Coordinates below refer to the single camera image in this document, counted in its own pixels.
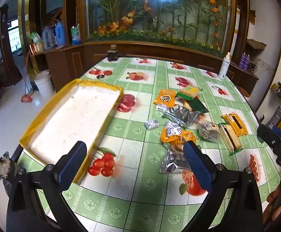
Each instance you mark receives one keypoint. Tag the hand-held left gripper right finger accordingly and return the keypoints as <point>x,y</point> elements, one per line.
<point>198,169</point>

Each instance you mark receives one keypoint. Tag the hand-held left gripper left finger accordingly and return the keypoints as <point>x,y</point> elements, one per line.
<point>72,164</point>

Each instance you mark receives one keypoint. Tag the silver foil packet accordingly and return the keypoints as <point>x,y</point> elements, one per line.
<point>179,114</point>
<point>174,160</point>

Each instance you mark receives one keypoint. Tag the orange wafer packet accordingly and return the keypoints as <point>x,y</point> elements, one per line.
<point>235,124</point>

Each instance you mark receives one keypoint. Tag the long sandwich biscuit packet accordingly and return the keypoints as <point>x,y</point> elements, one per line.
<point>229,139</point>

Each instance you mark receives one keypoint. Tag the plain orange snack packet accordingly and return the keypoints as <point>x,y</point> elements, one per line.
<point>176,139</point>

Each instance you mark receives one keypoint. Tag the clear packet brown snack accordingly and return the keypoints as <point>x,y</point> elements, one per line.
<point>208,130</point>

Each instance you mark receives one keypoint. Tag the yellow rimmed white tray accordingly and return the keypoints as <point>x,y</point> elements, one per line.
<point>70,116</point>

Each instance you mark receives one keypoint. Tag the dark green packet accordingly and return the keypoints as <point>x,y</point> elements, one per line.
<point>199,105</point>

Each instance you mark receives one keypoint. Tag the clear packet red snack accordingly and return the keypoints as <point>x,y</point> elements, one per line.
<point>186,103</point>

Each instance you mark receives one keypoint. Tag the orange tiger logo packet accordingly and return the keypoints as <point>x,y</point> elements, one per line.
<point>165,98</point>

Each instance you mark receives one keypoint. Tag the metal canister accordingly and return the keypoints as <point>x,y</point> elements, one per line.
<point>276,117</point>

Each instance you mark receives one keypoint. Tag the green fruit print tablecloth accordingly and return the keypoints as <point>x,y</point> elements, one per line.
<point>140,178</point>

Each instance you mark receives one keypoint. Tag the small metal motor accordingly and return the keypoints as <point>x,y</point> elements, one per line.
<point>2,166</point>

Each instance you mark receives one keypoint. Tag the purple bottle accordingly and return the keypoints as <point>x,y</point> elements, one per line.
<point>241,61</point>
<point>247,62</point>

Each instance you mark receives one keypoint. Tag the white spray bottle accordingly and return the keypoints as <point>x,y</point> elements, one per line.
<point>224,66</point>

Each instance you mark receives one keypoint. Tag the red broom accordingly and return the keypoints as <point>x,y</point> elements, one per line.
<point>25,98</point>

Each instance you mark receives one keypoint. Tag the white plastic bucket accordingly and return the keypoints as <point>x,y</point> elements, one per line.
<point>44,84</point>

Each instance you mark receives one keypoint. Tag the wooden partition cabinet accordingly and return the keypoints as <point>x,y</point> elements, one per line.
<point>68,62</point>

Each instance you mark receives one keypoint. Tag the dark glass jar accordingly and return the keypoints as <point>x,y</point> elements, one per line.
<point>112,54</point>

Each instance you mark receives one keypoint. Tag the red box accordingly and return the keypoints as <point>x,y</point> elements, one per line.
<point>36,48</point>

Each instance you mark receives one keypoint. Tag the grey water jug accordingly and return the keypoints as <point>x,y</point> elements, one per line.
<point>48,38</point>

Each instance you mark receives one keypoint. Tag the green label plastic bottle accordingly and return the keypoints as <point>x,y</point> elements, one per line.
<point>75,35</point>

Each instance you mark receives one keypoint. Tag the blue thermos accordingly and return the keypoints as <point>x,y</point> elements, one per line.
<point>59,33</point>

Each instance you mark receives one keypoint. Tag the green bag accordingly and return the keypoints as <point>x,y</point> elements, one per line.
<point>35,38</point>

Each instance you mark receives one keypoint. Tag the barred window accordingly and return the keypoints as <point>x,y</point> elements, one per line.
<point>14,35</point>

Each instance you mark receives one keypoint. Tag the artificial flower glass display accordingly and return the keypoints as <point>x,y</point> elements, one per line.
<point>159,12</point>

